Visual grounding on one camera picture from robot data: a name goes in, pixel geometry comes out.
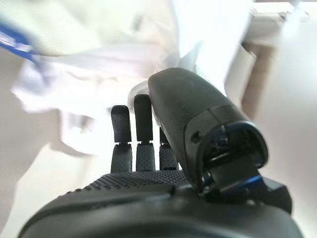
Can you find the beige upholstered bed frame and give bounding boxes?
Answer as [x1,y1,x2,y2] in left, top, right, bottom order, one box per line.
[241,42,283,120]

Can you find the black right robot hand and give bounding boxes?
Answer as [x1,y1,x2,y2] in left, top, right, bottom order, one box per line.
[18,66,302,238]

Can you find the white garment with blue tag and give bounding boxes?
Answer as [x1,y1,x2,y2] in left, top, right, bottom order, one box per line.
[0,0,208,159]

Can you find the bed with beige cover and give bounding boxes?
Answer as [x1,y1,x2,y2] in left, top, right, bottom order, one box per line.
[0,0,317,238]

